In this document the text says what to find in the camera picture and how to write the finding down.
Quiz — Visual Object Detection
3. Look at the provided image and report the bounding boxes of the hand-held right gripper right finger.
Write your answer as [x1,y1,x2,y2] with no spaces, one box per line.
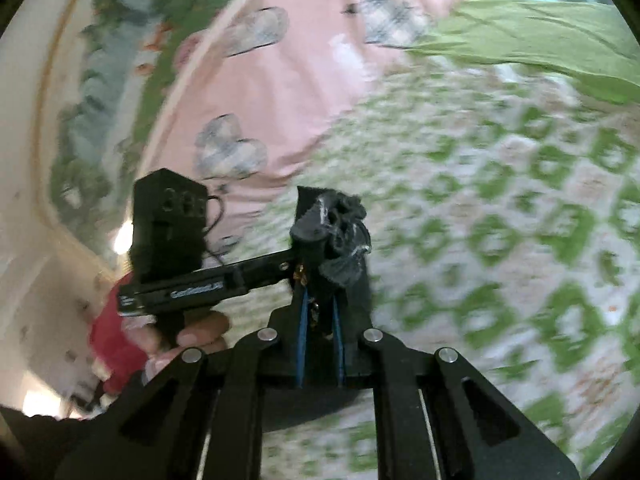
[331,280,582,480]

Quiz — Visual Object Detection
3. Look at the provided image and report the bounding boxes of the person's left hand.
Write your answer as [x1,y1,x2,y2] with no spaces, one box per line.
[131,310,232,378]

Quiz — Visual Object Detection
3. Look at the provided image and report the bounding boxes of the pink heart print blanket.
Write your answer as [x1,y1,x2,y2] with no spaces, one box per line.
[134,0,483,268]

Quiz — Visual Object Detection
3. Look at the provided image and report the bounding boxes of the black cable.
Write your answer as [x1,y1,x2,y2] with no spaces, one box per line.
[202,194,227,267]

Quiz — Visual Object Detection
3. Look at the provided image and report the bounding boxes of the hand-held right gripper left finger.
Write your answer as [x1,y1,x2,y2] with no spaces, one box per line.
[54,287,308,480]

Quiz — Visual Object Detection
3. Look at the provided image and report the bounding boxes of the green patterned bed sheet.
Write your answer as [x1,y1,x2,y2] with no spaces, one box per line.
[197,55,640,480]

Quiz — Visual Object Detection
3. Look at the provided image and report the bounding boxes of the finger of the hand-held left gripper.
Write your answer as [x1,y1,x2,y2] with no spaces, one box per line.
[320,194,373,292]
[290,186,332,263]

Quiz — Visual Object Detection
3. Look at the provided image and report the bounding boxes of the green pants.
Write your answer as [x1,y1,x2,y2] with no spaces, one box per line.
[405,0,640,107]

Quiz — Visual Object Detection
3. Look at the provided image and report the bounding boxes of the person's left forearm red sleeve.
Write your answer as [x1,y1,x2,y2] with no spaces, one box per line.
[88,275,153,403]

